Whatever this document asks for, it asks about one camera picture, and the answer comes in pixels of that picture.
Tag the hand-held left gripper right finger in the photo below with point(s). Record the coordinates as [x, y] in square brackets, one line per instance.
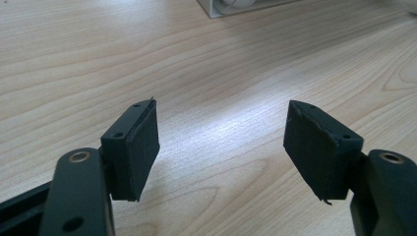
[319, 154]

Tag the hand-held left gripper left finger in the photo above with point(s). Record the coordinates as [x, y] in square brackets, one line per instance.
[131, 154]

